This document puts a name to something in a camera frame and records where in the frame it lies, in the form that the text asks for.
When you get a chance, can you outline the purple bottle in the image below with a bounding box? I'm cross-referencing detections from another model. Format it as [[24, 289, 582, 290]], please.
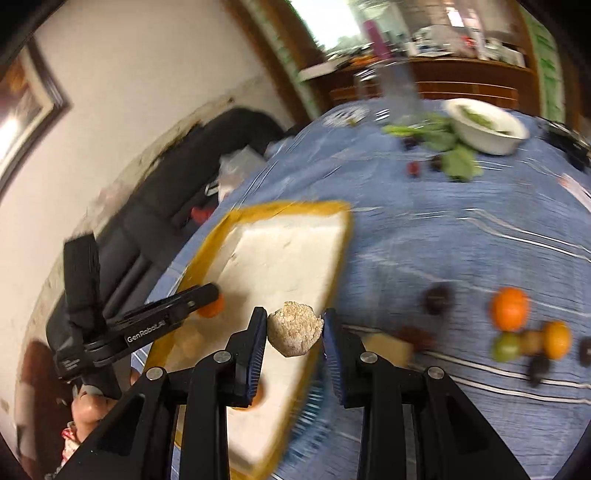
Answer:
[[365, 18, 393, 61]]

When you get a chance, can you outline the black sofa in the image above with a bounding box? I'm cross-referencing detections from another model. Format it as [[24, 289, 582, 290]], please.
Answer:
[[46, 107, 289, 402]]

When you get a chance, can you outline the clear plastic bag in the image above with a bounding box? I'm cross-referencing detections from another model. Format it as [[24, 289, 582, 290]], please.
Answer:
[[217, 145, 269, 204]]

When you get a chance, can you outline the green round fruit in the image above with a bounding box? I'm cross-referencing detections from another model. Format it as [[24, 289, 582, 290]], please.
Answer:
[[492, 332, 523, 363]]

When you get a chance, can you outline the blue checked tablecloth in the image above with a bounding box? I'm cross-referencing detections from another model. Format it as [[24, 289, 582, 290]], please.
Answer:
[[131, 99, 591, 480]]

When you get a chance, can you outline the black device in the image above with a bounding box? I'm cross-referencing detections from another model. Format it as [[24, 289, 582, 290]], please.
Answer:
[[540, 122, 591, 171]]

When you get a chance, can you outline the wooden block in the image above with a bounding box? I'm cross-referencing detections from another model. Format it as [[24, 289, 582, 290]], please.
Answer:
[[362, 333, 414, 365]]

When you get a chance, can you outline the person's left hand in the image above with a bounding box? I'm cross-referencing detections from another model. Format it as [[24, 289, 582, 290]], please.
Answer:
[[70, 370, 141, 428]]

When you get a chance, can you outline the clear glass pitcher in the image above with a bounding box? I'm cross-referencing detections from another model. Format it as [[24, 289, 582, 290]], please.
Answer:
[[353, 60, 423, 121]]

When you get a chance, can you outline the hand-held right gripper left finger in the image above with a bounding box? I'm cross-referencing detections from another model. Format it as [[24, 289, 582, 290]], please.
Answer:
[[55, 305, 269, 480]]

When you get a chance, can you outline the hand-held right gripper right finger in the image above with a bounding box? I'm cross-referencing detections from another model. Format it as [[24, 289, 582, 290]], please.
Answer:
[[322, 308, 532, 480]]

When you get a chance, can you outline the white foam tray yellow rim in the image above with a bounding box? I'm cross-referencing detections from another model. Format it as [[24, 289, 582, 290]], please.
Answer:
[[148, 200, 354, 480]]

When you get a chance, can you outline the orange mandarin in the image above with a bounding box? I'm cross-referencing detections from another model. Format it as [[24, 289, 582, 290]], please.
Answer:
[[197, 292, 226, 319], [490, 287, 529, 332], [542, 320, 573, 361]]

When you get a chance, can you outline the wooden cabinet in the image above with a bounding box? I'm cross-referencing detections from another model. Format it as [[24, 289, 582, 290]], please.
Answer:
[[298, 55, 539, 112]]

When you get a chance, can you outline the dark wrinkled passion fruit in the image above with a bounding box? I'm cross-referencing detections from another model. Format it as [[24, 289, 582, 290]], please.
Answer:
[[527, 356, 551, 386]]

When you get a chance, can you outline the round beige rough fruit piece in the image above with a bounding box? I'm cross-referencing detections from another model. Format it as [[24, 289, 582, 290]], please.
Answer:
[[267, 301, 325, 357]]

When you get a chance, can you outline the brown kiwi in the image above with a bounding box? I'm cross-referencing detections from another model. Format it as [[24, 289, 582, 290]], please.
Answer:
[[521, 330, 546, 356]]

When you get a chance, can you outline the dark purple plum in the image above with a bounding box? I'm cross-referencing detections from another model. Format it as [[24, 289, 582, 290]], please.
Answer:
[[422, 282, 455, 315]]

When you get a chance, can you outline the framed wall picture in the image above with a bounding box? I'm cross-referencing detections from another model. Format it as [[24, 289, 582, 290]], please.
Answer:
[[0, 37, 72, 195]]

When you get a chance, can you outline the white bowl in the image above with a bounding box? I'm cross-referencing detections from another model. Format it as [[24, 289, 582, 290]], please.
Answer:
[[442, 98, 530, 155]]

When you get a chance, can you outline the green leafy vegetable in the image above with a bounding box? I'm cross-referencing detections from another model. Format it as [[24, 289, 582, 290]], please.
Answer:
[[382, 114, 485, 182]]

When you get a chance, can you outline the white flat box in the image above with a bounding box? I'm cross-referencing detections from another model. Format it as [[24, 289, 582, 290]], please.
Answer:
[[298, 62, 345, 81]]

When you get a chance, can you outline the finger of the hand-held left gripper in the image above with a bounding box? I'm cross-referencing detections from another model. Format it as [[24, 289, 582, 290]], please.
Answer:
[[107, 283, 221, 327]]

